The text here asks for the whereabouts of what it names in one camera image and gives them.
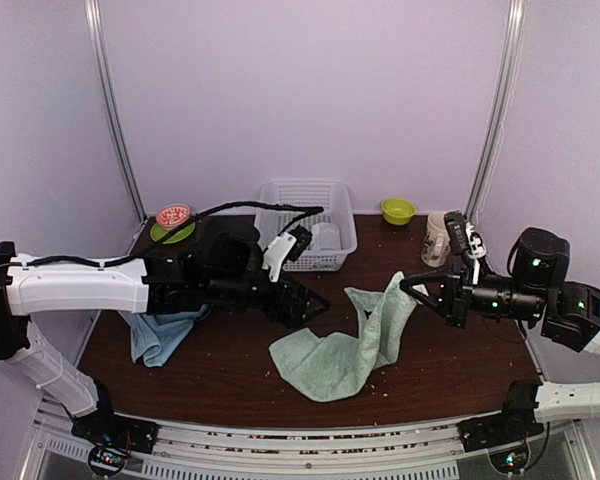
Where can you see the red patterned bowl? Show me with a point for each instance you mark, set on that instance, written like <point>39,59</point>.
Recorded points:
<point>172,216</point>

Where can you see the left aluminium frame post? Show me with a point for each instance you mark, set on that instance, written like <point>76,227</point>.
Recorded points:
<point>113,120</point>

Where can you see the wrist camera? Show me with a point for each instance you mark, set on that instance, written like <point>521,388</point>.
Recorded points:
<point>466,242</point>
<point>287,246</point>

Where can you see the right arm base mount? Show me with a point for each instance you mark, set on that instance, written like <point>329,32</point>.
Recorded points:
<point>514,443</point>

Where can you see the cream printed mug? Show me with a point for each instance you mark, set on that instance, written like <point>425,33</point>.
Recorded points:
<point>436,245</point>

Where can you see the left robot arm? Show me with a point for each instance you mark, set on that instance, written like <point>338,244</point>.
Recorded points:
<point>225,268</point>

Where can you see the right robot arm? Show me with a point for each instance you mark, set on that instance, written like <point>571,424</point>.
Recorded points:
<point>535,292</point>

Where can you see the right aluminium frame post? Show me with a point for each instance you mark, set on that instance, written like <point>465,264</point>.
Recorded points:
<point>504,87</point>

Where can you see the aluminium frame post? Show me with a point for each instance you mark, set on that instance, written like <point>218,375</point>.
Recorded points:
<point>113,120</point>
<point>504,87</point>

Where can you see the green plate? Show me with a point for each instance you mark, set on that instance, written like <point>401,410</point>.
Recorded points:
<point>160,235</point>

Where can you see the rolled grey towel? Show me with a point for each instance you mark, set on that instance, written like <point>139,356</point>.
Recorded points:
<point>325,236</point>

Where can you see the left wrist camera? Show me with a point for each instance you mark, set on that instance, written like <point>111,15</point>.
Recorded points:
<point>287,246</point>

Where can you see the green panda towel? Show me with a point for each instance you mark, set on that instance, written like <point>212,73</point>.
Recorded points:
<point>337,366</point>

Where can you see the front aluminium rail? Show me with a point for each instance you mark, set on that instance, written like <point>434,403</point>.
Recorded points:
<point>429,450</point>

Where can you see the light blue towel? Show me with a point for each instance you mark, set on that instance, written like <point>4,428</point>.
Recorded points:
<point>154,338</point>

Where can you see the white plastic basket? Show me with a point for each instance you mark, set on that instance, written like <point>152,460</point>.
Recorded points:
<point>333,198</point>

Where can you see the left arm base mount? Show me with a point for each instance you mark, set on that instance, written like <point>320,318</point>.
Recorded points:
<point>111,452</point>

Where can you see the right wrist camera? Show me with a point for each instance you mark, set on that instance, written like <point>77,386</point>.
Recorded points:
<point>466,242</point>

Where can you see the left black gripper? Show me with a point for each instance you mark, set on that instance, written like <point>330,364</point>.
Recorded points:
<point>293,316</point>

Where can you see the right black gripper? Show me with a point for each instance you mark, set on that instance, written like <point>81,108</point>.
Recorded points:
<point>458,309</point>

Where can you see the lime green bowl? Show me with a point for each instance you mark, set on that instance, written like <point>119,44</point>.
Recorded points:
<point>397,211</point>

